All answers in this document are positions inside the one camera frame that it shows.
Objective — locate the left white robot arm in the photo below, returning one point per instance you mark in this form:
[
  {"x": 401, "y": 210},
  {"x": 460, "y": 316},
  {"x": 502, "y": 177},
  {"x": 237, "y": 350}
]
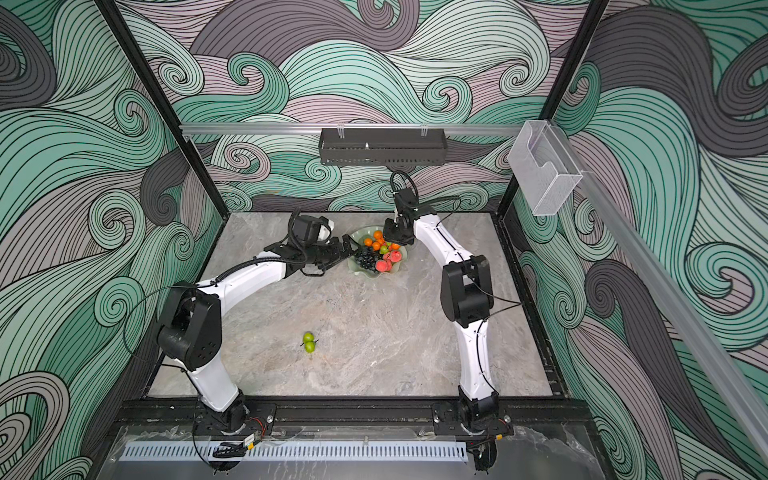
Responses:
[{"x": 189, "y": 330}]

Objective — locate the aluminium rail right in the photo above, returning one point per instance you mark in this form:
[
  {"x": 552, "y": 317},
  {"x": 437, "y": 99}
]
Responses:
[{"x": 748, "y": 409}]

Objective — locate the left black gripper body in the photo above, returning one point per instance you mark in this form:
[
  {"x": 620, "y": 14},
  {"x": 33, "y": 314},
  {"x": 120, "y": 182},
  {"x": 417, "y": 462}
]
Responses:
[{"x": 326, "y": 255}]

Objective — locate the aluminium rail back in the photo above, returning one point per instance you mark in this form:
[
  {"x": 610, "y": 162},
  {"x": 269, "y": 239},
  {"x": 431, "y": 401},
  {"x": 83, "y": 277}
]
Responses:
[{"x": 279, "y": 128}]

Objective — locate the white slotted cable duct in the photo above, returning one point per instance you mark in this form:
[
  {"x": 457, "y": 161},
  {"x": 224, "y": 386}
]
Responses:
[{"x": 365, "y": 450}]

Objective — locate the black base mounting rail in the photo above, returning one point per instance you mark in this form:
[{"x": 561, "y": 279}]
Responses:
[{"x": 442, "y": 415}]

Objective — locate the dark fake grape bunch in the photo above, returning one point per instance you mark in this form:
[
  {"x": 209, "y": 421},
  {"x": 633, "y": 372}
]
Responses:
[{"x": 366, "y": 259}]

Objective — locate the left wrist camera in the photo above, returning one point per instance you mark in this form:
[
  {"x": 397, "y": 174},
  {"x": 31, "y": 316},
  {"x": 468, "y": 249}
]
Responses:
[{"x": 324, "y": 229}]

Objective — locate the black perforated metal tray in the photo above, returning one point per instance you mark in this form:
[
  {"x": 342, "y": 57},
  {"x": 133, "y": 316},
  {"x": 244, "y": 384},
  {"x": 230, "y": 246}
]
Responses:
[{"x": 395, "y": 148}]

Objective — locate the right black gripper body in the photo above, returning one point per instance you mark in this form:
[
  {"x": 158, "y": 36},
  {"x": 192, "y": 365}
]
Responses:
[{"x": 394, "y": 231}]

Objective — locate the aluminium rail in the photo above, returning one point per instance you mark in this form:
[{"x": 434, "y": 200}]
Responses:
[
  {"x": 748, "y": 409},
  {"x": 279, "y": 128}
]

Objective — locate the clear plastic wall bin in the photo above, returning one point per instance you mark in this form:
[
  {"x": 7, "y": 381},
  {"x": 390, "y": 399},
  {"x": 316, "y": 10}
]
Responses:
[{"x": 545, "y": 166}]

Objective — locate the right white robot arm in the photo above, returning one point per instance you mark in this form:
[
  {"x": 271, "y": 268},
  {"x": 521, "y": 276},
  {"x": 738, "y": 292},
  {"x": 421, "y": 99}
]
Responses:
[{"x": 466, "y": 297}]

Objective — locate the light green wavy fruit bowl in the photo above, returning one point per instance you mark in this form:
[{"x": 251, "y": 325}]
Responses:
[{"x": 367, "y": 232}]

